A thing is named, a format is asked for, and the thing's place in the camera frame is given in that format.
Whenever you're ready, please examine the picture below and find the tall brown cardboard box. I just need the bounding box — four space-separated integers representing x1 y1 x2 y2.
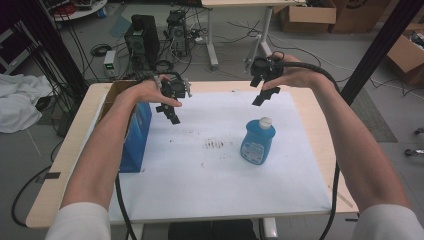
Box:
329 0 392 34

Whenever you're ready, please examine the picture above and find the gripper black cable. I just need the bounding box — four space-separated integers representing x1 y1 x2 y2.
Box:
114 173 138 240
276 60 342 240

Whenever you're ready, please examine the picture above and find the person's left hand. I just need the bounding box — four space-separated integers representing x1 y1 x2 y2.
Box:
116 74 183 113

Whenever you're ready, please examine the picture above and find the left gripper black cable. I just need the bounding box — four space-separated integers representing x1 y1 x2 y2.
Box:
114 173 138 240

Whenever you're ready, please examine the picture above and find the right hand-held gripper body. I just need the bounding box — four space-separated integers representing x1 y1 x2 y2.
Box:
249 51 285 83

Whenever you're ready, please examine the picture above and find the black floor cable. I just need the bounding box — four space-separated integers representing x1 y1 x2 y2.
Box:
10 164 54 228

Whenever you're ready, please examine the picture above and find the grey floor mat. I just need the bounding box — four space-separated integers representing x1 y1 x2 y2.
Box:
349 87 399 144

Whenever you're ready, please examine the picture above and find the round white table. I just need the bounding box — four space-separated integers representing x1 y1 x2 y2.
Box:
42 0 109 23

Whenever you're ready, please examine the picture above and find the blue cardboard box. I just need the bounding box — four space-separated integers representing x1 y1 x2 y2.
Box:
96 79 153 174

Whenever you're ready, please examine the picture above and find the person's right hand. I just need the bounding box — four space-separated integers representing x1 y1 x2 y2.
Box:
261 53 332 93

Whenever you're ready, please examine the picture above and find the blue bottle with white cap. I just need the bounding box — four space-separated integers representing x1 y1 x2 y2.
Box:
239 116 277 166

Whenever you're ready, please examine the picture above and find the open-sided computer tower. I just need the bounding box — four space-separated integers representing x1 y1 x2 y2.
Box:
165 9 190 58

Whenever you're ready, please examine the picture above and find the white-legged wooden desk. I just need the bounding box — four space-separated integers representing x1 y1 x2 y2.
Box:
201 0 306 72

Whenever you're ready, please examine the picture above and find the cardboard box with dark contents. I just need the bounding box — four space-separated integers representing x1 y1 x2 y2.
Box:
385 23 424 86

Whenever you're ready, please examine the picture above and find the coiled black cable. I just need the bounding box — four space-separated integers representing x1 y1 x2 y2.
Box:
90 43 113 57

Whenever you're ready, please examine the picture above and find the white cloth pile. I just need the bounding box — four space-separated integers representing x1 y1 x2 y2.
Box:
0 73 54 134

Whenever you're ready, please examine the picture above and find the black metal frame post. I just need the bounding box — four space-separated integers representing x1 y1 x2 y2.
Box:
18 0 90 98
339 0 424 107

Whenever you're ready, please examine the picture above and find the small white power supply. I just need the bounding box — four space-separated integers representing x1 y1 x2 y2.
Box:
103 49 118 80

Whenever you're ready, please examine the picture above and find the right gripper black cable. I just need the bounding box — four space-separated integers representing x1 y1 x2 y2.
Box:
276 60 342 240

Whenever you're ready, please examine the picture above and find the white left sleeve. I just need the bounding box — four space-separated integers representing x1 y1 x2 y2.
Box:
44 201 113 240

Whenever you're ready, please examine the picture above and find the white sleeve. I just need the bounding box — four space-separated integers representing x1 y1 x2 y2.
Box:
44 201 113 240
351 203 424 240

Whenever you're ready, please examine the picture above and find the white table leg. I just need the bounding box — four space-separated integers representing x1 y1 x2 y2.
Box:
259 217 279 240

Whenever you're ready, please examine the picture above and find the open brown cardboard box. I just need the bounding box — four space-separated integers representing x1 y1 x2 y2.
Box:
279 4 338 34

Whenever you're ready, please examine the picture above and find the black computer tower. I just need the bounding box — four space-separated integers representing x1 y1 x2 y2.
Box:
124 14 161 65

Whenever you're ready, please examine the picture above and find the black tape strip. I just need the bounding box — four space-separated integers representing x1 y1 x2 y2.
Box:
35 171 62 184

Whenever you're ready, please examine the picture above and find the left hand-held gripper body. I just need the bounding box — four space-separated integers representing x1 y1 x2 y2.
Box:
160 73 193 100

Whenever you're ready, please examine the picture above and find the white right sleeve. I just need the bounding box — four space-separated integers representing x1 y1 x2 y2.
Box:
351 203 424 240

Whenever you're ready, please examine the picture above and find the white paper table mat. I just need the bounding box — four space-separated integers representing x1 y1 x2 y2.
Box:
108 90 333 225

